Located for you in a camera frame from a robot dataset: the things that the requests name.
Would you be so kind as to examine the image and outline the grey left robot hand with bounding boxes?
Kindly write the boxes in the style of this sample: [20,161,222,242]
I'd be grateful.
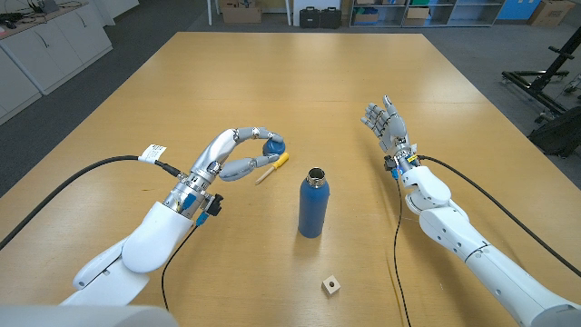
[190,125,287,183]

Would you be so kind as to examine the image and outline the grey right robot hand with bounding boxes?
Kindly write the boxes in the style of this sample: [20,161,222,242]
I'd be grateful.
[359,94,410,154]

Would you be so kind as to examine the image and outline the blue bottle cap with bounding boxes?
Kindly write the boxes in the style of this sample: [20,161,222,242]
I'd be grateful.
[261,137,287,157]

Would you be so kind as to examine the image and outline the blue metal bottle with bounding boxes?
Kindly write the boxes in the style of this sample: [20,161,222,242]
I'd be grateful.
[298,166,331,240]

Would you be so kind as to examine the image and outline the white block with hole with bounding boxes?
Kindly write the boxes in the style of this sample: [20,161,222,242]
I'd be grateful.
[320,274,342,297]

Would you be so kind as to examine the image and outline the small cardboard box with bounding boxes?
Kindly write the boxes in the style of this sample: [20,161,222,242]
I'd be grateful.
[403,6,430,27]

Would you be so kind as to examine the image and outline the black hard case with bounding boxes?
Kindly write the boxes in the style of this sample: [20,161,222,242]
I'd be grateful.
[320,6,343,31]
[299,5,322,30]

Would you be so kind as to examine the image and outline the grey shelf unit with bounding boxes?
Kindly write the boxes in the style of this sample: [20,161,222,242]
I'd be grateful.
[349,0,507,29]

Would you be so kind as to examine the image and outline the large cardboard box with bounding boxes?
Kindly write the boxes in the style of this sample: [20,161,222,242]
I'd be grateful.
[221,4,263,25]

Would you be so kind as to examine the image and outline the black metal stand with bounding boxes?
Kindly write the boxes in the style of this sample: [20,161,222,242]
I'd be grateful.
[500,25,581,124]

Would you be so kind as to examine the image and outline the blue panel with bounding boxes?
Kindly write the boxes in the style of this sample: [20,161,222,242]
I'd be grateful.
[496,0,542,22]

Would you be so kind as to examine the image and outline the cardboard box with print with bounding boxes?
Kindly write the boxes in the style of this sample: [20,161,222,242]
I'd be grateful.
[527,0,576,27]

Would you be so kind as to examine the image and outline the white cabinet row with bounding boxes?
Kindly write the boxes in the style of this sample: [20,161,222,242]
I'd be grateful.
[0,0,114,126]

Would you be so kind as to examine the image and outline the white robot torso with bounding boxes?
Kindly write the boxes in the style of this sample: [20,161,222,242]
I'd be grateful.
[0,304,180,327]

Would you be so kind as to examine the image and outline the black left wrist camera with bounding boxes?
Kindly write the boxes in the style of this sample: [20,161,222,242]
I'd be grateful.
[205,193,225,217]

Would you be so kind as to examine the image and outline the white paper cable label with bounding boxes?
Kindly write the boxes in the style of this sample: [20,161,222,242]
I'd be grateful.
[137,144,168,164]

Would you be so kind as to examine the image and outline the yellow handled screwdriver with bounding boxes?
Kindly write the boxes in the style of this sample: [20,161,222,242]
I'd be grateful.
[254,152,291,186]

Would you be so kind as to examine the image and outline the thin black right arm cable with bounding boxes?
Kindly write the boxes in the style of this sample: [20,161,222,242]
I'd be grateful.
[392,175,413,327]

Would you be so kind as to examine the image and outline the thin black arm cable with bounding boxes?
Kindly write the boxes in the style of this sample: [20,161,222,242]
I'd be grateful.
[161,221,202,312]
[392,175,413,327]

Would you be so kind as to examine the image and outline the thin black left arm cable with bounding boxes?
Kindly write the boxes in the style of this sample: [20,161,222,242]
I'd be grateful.
[161,221,202,312]

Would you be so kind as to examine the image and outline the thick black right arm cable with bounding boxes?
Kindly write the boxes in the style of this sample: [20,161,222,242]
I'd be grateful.
[417,154,581,279]

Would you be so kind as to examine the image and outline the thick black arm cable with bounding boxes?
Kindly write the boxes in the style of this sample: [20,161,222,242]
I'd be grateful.
[0,154,188,252]
[417,154,581,279]

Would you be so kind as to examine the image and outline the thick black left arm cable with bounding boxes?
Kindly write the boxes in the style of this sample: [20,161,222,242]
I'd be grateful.
[0,154,188,252]

